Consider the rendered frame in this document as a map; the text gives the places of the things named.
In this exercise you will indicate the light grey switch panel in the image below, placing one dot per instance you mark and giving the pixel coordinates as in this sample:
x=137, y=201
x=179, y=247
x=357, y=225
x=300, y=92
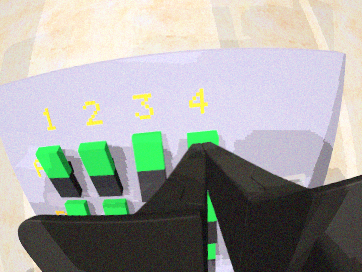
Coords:
x=102, y=138

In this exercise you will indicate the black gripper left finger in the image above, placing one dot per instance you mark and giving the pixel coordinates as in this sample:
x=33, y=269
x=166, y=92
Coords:
x=169, y=233

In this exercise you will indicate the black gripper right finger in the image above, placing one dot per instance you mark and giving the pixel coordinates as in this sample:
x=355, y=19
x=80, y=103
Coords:
x=270, y=224

